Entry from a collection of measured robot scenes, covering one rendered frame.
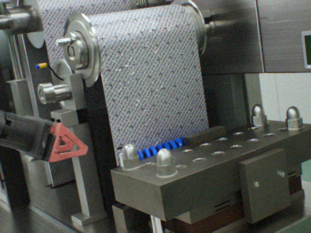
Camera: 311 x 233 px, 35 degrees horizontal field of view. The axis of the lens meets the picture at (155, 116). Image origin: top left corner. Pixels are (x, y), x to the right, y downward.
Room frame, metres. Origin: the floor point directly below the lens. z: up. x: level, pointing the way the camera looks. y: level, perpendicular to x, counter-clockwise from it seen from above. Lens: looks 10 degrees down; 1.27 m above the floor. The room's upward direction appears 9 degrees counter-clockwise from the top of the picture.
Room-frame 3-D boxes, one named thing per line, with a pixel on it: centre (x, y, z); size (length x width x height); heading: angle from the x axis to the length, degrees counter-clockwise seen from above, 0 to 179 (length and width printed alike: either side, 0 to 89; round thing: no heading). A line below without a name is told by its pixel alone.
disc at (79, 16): (0.96, 0.12, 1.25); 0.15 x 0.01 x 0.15; 33
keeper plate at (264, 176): (0.83, -0.18, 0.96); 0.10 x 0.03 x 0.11; 123
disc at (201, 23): (1.10, -0.09, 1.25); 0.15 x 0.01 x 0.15; 33
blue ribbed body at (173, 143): (0.96, -0.03, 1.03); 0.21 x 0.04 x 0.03; 123
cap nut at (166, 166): (0.78, 0.00, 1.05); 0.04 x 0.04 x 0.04
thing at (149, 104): (0.98, -0.01, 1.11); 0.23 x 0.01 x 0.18; 123
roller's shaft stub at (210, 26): (1.12, -0.13, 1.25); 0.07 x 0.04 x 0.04; 123
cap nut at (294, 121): (0.95, -0.27, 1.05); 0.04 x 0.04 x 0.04
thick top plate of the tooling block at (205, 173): (0.90, -0.11, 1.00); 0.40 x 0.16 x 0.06; 123
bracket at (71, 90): (0.97, 0.17, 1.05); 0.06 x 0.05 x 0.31; 123
